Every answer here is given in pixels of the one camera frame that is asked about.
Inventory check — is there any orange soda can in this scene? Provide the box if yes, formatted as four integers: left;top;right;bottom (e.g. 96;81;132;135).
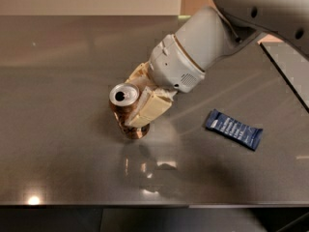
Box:
109;83;150;139

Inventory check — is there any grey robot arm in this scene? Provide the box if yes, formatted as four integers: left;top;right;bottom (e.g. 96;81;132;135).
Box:
125;0;309;128

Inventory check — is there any blue snack bar wrapper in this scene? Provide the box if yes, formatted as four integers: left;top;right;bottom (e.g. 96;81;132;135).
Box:
206;109;263;151

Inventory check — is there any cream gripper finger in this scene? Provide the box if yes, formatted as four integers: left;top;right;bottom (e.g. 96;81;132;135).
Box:
125;87;177;128
126;62;157;90

